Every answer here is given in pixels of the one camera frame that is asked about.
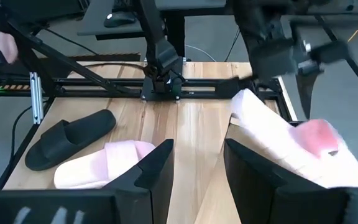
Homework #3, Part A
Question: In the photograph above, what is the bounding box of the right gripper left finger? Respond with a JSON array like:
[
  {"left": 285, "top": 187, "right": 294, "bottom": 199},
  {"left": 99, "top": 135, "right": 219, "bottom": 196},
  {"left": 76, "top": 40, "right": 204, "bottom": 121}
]
[{"left": 103, "top": 139, "right": 175, "bottom": 224}]

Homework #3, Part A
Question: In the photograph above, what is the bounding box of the black floor cable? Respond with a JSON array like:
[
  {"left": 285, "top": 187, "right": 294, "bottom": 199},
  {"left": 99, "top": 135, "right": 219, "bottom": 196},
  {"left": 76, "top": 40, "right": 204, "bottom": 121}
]
[{"left": 9, "top": 105, "right": 33, "bottom": 175}]

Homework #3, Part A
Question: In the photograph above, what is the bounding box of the black foam slide sandal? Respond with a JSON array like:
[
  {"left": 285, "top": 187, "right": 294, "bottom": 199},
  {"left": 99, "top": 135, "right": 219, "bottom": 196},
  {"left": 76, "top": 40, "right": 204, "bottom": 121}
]
[{"left": 24, "top": 108, "right": 117, "bottom": 172}]

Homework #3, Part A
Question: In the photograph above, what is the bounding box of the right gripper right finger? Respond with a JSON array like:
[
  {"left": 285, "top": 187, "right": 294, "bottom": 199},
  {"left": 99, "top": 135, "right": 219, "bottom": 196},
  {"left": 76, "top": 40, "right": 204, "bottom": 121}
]
[{"left": 224, "top": 138, "right": 351, "bottom": 224}]

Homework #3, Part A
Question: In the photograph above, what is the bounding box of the black cable on table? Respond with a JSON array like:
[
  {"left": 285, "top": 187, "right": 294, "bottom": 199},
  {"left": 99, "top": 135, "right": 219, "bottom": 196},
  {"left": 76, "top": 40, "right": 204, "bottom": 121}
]
[{"left": 84, "top": 62, "right": 147, "bottom": 70}]

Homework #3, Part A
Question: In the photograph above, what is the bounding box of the black box with orange lights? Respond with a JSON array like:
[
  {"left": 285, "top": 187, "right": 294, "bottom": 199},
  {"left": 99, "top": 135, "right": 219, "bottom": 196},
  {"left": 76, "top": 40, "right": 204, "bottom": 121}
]
[{"left": 0, "top": 81, "right": 32, "bottom": 93}]

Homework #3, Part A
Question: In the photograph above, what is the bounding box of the white cable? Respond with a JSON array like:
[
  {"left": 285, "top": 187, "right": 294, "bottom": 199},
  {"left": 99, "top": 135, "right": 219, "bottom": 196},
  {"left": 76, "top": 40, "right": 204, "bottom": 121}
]
[{"left": 185, "top": 44, "right": 218, "bottom": 63}]

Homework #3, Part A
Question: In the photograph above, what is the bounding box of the black diagonal frame strut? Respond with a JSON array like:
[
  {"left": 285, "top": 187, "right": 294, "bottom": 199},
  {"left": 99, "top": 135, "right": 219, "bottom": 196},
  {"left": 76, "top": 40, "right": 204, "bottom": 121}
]
[{"left": 0, "top": 12, "right": 133, "bottom": 96}]

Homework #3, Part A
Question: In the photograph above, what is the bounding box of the black computer mouse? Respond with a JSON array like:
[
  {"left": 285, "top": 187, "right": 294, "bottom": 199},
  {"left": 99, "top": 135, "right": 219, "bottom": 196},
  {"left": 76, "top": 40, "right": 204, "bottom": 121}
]
[{"left": 103, "top": 11, "right": 136, "bottom": 28}]

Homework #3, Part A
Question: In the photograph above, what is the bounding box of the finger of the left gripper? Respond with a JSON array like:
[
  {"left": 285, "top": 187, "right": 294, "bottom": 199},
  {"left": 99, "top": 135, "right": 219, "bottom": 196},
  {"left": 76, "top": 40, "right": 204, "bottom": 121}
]
[
  {"left": 309, "top": 39, "right": 351, "bottom": 63},
  {"left": 295, "top": 72, "right": 323, "bottom": 121}
]

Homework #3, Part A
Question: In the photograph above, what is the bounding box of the black aluminium table frame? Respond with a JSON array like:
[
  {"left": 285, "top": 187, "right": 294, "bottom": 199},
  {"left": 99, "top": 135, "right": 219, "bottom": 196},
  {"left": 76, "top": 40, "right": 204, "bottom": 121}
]
[{"left": 0, "top": 74, "right": 298, "bottom": 190}]

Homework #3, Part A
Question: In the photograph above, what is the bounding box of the pink foam slide sandal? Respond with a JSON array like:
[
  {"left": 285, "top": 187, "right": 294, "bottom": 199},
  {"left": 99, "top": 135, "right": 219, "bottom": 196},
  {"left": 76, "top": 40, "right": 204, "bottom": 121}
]
[
  {"left": 230, "top": 88, "right": 358, "bottom": 189},
  {"left": 53, "top": 139, "right": 157, "bottom": 190}
]

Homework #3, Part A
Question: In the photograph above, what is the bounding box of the silver aluminium post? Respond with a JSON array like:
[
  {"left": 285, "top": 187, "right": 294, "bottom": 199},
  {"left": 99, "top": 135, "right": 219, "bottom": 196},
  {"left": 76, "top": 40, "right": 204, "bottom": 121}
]
[{"left": 29, "top": 72, "right": 45, "bottom": 125}]

